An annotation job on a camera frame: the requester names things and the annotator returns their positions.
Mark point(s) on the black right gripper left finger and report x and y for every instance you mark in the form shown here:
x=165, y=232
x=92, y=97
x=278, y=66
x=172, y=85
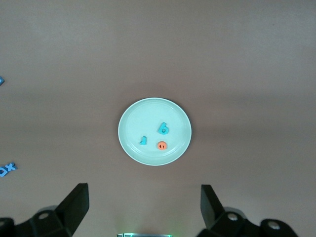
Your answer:
x=61, y=222

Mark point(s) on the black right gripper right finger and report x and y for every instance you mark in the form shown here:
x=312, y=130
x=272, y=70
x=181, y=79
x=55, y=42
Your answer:
x=222, y=222

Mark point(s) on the orange letter e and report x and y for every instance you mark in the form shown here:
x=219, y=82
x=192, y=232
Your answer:
x=161, y=143

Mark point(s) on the teal letter r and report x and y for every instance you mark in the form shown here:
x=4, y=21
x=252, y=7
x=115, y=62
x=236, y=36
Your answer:
x=144, y=141

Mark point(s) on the teal letter d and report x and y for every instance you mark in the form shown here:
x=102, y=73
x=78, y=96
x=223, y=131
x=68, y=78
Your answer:
x=162, y=125

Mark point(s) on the blue letter x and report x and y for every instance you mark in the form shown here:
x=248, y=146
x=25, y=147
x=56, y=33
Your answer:
x=11, y=167

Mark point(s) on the blue letter D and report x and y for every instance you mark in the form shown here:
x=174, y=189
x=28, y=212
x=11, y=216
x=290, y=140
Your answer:
x=2, y=174

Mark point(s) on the pale green plate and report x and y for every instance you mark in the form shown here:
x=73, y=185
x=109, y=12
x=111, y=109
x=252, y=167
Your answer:
x=153, y=116

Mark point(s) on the blue letter g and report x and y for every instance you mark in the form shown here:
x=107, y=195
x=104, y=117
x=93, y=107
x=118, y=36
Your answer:
x=1, y=81

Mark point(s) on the brown table mat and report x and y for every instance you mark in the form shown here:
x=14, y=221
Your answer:
x=158, y=49

